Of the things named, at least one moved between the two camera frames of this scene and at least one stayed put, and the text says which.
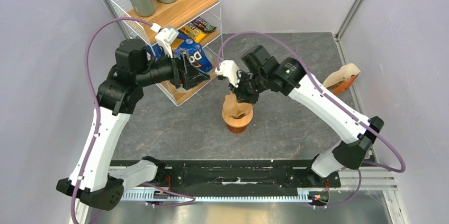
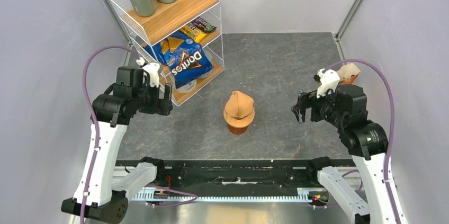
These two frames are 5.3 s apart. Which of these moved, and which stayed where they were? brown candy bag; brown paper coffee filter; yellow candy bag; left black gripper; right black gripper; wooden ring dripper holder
Moved: left black gripper; right black gripper
Stayed: brown candy bag; brown paper coffee filter; wooden ring dripper holder; yellow candy bag
